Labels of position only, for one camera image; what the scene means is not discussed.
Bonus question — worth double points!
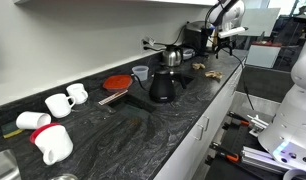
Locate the white mug lying down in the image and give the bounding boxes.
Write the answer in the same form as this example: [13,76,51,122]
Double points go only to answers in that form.
[16,111,51,129]

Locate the silver sandwich press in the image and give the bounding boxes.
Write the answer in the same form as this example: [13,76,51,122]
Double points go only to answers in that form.
[182,48,195,60]

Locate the black orange clamp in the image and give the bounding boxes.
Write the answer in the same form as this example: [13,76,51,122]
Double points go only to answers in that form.
[209,142,239,162]

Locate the white mug upright back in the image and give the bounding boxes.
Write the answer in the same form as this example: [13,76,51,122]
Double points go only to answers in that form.
[66,83,88,104]

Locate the brown paper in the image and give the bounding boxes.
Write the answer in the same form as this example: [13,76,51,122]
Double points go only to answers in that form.
[192,63,205,70]
[205,71,223,79]

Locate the wall power outlet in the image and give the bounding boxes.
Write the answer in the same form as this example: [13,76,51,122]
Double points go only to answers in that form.
[141,36,155,50]

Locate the red lid food container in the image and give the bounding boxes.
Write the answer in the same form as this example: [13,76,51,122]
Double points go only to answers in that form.
[103,75,133,92]

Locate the white mug with handle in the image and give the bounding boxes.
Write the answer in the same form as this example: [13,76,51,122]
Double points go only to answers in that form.
[45,93,76,118]

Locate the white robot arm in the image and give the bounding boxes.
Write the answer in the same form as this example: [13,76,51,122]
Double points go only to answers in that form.
[204,0,248,54]

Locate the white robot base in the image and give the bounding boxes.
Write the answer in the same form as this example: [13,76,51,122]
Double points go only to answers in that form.
[258,42,306,171]

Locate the black coffee machine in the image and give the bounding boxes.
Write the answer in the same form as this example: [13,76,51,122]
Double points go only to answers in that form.
[183,21,214,55]

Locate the black power cable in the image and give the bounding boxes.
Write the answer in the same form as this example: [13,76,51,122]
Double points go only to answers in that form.
[142,23,191,52]

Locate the black gooseneck kettle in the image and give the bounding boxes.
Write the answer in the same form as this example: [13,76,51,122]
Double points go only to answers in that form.
[130,65,187,104]

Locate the stainless steel kettle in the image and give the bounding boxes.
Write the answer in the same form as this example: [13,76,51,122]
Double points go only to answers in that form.
[162,45,183,67]

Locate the white mug red rim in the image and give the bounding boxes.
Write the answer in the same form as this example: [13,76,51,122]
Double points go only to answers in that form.
[30,123,73,165]

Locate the green yellow sponge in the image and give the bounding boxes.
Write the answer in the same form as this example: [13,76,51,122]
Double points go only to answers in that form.
[1,121,23,139]

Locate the clear plastic cup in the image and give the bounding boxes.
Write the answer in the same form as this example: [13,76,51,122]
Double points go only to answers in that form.
[132,65,149,81]

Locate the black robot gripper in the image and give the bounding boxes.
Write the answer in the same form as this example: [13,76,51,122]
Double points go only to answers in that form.
[213,36,233,54]

